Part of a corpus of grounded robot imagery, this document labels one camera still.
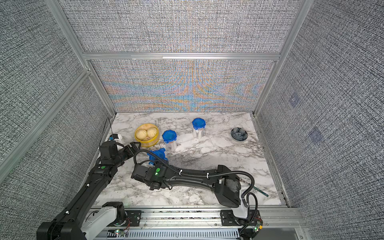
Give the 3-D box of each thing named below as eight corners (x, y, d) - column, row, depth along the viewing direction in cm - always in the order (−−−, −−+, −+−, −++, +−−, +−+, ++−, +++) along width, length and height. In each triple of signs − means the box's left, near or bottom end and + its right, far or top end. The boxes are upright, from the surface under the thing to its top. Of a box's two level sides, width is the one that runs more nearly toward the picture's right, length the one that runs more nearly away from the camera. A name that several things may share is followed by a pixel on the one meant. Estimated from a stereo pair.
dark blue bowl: (231, 142, 105) (233, 138, 100) (229, 131, 111) (230, 127, 107) (247, 142, 105) (249, 138, 100) (244, 131, 111) (246, 127, 107)
